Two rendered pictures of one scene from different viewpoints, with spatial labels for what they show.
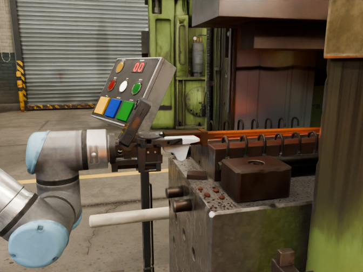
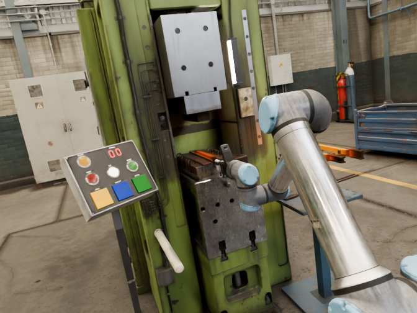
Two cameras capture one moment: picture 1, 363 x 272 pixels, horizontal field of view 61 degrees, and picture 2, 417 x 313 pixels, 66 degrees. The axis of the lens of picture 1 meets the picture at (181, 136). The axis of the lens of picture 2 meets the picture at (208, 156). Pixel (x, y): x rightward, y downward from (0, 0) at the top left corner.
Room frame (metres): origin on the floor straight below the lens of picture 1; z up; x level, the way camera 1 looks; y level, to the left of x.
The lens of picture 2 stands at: (0.93, 1.66, 1.38)
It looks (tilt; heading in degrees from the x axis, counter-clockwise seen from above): 12 degrees down; 265
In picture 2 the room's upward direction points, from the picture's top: 9 degrees counter-clockwise
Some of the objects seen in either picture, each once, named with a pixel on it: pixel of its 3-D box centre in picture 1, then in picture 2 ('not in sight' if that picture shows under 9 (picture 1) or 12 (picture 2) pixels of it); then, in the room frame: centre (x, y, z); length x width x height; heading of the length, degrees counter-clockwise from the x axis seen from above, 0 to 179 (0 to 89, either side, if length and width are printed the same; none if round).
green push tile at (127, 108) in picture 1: (126, 111); (141, 184); (1.13, 0.20, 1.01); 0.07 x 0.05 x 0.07; 39
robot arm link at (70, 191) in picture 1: (59, 202); (250, 196); (0.65, 0.28, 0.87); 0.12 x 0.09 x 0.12; 10
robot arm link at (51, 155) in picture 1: (58, 152); (244, 173); (0.66, 0.27, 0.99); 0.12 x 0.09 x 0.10; 104
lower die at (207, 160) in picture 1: (275, 146); (200, 161); (0.81, -0.25, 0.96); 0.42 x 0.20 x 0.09; 104
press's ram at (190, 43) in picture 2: not in sight; (190, 59); (0.77, -0.26, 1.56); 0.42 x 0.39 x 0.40; 104
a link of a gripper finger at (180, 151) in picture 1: (181, 148); not in sight; (0.71, 0.00, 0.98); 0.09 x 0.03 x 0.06; 101
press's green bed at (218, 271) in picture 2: not in sight; (224, 264); (0.76, -0.28, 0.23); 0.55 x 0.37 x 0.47; 104
